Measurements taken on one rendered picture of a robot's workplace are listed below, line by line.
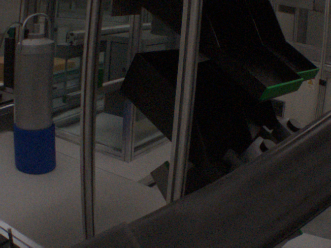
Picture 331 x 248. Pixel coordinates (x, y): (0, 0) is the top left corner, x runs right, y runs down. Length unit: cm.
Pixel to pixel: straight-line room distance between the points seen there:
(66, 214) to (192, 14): 78
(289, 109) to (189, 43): 416
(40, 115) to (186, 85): 85
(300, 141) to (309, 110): 438
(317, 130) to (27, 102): 117
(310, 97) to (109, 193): 351
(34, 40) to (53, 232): 60
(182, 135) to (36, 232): 63
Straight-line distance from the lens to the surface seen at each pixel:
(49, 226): 116
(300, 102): 466
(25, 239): 93
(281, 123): 77
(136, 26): 144
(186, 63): 59
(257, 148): 64
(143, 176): 147
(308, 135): 27
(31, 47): 133
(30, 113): 138
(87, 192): 76
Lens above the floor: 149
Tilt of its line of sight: 18 degrees down
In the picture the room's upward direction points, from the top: 5 degrees clockwise
